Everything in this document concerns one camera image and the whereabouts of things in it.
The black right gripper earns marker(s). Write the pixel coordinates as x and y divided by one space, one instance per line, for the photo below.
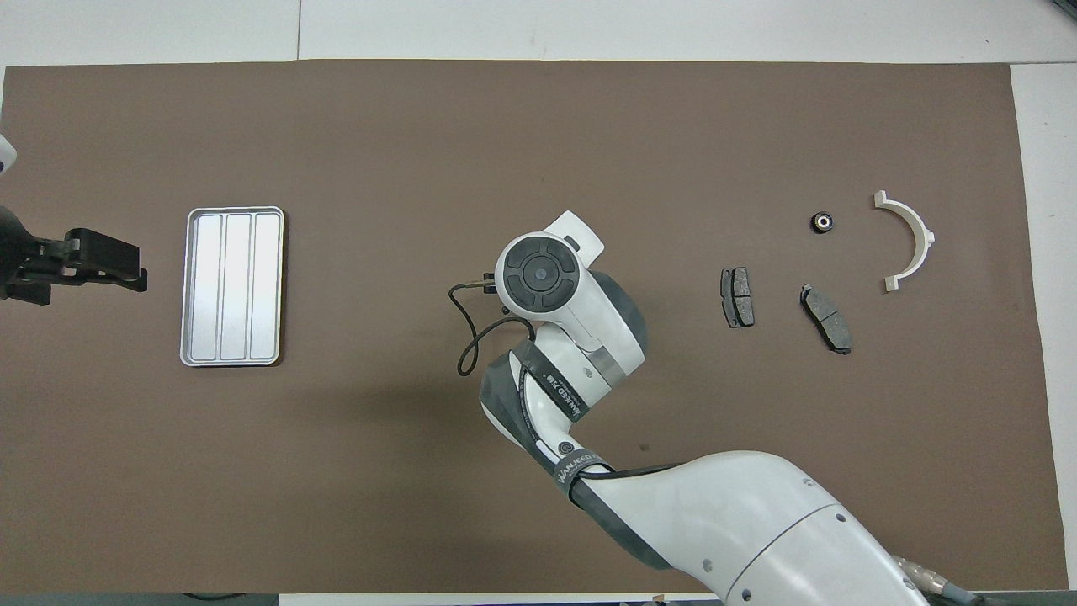
489 283

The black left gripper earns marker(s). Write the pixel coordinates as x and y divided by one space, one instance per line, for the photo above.
21 265

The large black bearing gear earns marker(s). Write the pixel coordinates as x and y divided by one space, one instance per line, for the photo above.
822 221

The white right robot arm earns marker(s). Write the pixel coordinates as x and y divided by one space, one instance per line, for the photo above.
589 337

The silver metal tray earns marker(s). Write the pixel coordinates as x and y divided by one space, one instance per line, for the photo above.
210 286

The brown table mat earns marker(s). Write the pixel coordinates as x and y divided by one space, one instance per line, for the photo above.
538 126

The small rectangular brake pad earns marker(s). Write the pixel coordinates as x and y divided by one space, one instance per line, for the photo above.
738 297

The large grey brake pad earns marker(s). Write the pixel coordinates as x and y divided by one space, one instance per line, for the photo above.
827 318

